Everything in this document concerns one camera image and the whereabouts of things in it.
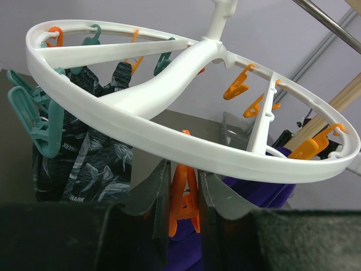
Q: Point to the wooden clothes rack frame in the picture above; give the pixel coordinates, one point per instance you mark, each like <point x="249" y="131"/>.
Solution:
<point x="340" y="102"/>

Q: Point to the dark shark print cloth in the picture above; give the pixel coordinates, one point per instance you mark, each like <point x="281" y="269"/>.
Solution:
<point x="90" y="166"/>

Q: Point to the white round clip hanger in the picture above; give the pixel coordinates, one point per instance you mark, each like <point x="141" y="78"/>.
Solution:
<point x="148" y="116"/>

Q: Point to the grey plastic bin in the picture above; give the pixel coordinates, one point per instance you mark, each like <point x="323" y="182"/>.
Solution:
<point x="233" y="131"/>

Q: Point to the orange clip right bar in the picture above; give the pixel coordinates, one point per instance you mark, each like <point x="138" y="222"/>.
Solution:
<point x="254" y="108"/>

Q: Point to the purple sock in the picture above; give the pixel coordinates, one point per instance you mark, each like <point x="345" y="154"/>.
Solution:
<point x="184" y="251"/>

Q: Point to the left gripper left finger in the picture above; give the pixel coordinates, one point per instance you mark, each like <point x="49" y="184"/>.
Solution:
<point x="129" y="234"/>

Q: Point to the orange front clip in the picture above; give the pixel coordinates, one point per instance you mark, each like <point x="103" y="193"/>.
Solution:
<point x="184" y="198"/>

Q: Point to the orange clip upper right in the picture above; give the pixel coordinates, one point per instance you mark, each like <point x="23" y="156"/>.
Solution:
<point x="238" y="87"/>

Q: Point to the orange clip left rim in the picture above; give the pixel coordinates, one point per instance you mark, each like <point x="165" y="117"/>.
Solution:
<point x="59" y="38"/>

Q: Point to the teal clip back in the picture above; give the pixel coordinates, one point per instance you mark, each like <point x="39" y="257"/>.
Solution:
<point x="163" y="61"/>

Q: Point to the orange clip holding purple sock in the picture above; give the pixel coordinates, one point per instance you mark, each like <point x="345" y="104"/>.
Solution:
<point x="317" y="146"/>

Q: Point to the teal clip front left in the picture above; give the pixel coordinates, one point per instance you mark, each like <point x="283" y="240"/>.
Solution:
<point x="39" y="114"/>

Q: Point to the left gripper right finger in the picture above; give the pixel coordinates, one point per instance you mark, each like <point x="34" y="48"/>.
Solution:
<point x="237" y="235"/>

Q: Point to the teal clip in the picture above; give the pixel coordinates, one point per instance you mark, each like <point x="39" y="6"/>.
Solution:
<point x="39" y="114"/>
<point x="163" y="61"/>

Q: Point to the metal rack rod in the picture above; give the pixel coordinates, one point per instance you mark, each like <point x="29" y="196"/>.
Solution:
<point x="312" y="9"/>

